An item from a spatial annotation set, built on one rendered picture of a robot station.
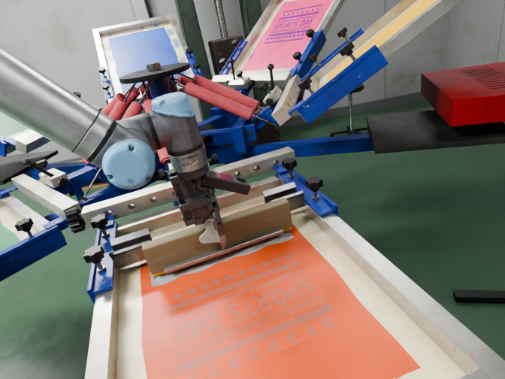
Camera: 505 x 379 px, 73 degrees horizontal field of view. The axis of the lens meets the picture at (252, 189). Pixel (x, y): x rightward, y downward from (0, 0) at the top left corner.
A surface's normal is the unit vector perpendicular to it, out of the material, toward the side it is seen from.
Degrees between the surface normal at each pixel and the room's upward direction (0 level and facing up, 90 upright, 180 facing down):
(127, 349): 0
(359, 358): 0
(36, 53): 90
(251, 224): 92
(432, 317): 0
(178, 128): 90
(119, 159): 91
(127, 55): 32
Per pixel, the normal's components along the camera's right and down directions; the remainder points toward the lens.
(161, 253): 0.32, 0.42
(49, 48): 0.06, 0.45
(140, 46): 0.01, -0.54
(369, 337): -0.18, -0.87
